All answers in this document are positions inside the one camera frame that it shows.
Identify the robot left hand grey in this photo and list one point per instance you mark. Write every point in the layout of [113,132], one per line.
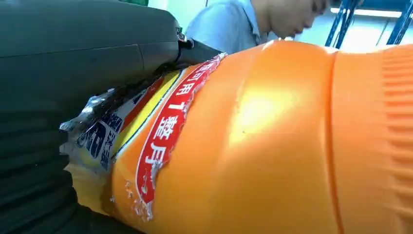
[80,55]

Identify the seated person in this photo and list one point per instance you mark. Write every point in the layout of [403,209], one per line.
[232,25]

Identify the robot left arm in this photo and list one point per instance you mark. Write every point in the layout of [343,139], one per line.
[32,181]

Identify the orange drink bottle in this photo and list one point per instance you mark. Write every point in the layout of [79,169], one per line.
[264,145]

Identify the blue metal rack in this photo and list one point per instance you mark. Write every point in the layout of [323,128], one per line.
[400,25]

